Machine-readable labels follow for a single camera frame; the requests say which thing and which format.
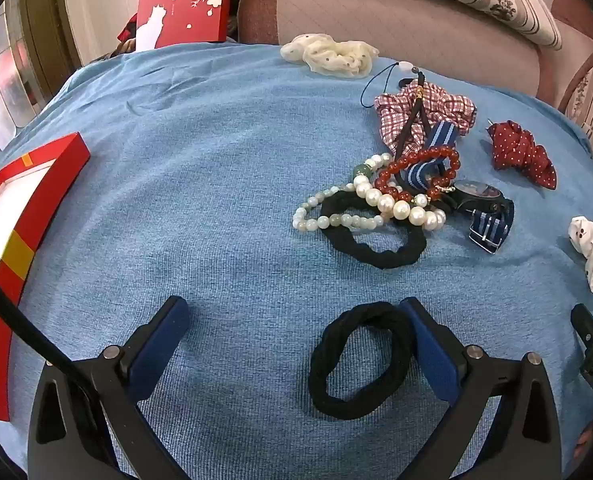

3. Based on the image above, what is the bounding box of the pink sofa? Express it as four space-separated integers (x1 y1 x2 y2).
239 0 593 111

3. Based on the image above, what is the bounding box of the blue blanket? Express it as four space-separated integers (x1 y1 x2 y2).
0 42 593 480

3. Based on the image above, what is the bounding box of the braided black hair tie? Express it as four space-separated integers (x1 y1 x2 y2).
309 302 419 420

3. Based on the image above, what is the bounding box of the black cable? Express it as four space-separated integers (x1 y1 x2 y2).
0 252 77 376

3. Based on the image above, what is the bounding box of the cream scrunchie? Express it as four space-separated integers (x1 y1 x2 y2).
280 33 380 79

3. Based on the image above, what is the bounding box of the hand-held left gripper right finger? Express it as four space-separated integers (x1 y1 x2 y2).
399 296 563 480

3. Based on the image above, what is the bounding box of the wristwatch blue striped strap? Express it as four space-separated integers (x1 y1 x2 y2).
399 121 516 255

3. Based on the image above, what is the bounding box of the black cord pendant white bead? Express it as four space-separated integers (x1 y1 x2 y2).
360 61 442 186

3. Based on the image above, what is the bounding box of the red bead bracelet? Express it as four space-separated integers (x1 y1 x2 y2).
375 145 462 206

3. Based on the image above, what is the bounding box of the white pearl bracelet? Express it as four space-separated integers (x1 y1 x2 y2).
353 180 447 232

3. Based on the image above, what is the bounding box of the red polka dot scrunchie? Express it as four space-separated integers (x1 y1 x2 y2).
486 119 558 191

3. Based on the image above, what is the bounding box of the wooden door frame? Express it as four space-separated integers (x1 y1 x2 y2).
19 0 84 68

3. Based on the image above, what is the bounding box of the red and black bag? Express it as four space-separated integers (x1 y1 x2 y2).
118 14 140 43

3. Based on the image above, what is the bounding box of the wavy black hair tie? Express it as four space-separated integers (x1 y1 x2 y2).
319 191 427 268

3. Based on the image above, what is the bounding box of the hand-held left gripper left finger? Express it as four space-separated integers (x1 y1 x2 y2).
28 296 192 480

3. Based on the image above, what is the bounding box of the glass door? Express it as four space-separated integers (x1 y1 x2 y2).
0 0 52 171

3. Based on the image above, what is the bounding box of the pale jade bead bracelet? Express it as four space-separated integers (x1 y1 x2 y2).
292 154 394 233

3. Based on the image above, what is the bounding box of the red plaid scrunchie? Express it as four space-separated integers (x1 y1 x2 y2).
375 82 478 158

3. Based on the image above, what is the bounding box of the red jewelry tray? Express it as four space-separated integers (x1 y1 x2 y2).
0 132 91 421

